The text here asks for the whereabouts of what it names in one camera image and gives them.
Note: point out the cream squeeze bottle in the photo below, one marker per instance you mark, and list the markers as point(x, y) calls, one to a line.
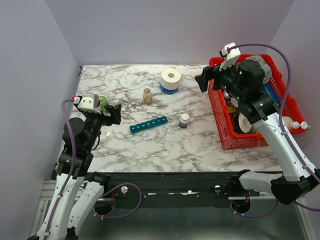
point(294, 125)

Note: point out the teal weekly pill organizer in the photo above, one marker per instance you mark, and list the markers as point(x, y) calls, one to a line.
point(149, 124)

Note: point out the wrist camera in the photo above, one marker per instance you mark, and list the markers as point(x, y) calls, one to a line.
point(87, 103)
point(230, 54)

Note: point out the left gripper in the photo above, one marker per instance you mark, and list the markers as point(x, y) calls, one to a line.
point(115, 117)

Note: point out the blue cardboard box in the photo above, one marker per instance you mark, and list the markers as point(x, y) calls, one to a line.
point(272, 93)

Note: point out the red plastic basket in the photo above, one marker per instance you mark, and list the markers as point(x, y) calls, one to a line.
point(228, 138)

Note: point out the white bottle cap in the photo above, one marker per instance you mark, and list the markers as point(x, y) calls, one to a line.
point(184, 117)

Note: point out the blue tape roll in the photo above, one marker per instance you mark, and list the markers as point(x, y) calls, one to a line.
point(168, 91)

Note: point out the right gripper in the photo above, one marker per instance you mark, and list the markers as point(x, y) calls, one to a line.
point(207, 74)

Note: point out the white pill bottle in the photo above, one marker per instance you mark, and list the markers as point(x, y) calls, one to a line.
point(183, 124)

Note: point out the grey crumpled printed bag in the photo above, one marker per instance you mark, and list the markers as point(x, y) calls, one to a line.
point(266, 68)

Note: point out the aluminium rail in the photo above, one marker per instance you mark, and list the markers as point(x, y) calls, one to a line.
point(49, 187)

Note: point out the amber glass pill jar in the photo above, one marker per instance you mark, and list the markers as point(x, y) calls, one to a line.
point(147, 96)

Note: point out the white toilet paper roll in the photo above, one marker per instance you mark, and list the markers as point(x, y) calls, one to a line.
point(170, 79)

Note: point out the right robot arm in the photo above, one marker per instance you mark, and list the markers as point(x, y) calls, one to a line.
point(243, 83)

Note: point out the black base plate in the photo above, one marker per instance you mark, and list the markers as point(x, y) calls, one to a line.
point(163, 190)

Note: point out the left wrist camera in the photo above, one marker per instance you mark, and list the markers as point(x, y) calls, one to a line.
point(87, 103)

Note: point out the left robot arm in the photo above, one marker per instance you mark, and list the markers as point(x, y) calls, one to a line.
point(73, 163)

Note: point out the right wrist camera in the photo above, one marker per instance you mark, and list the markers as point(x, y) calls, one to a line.
point(230, 54)

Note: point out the green pill bottle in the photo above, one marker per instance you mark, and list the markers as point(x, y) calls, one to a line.
point(102, 104)

